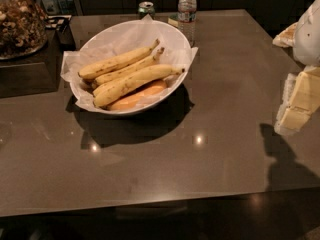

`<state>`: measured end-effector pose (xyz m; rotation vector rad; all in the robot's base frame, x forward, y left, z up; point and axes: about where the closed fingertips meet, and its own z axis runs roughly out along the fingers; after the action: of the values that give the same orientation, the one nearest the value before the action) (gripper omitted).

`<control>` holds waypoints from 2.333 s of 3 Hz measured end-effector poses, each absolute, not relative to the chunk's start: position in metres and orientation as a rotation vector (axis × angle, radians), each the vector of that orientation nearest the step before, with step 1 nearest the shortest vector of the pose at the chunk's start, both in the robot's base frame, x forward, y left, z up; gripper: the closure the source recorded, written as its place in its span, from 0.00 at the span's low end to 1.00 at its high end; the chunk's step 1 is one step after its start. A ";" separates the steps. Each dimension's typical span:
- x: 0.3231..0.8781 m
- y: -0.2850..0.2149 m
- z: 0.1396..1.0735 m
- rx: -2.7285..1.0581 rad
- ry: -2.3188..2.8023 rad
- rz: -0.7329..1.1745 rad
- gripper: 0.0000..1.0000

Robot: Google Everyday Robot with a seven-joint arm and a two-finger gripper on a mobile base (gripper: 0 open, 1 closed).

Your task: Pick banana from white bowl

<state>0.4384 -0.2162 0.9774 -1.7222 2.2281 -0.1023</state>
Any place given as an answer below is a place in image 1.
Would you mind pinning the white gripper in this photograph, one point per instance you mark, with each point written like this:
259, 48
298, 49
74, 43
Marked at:
308, 34

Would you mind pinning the yellow banana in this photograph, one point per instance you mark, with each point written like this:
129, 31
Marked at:
112, 91
93, 70
145, 62

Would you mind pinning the orange fruit in bowl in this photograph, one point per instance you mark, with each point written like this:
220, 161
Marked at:
130, 100

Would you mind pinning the clear plastic water bottle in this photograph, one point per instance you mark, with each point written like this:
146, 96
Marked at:
187, 10

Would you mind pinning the green soda can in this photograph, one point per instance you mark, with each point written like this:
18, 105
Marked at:
146, 8

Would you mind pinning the white paper liner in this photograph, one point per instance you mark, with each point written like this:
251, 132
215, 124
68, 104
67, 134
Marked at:
133, 34

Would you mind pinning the checkered coaster stack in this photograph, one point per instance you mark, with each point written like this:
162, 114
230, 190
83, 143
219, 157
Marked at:
59, 22

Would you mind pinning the dark wooden box stand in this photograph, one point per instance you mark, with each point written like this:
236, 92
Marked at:
39, 72

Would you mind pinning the glass jar of nuts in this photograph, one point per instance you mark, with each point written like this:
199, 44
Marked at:
22, 32

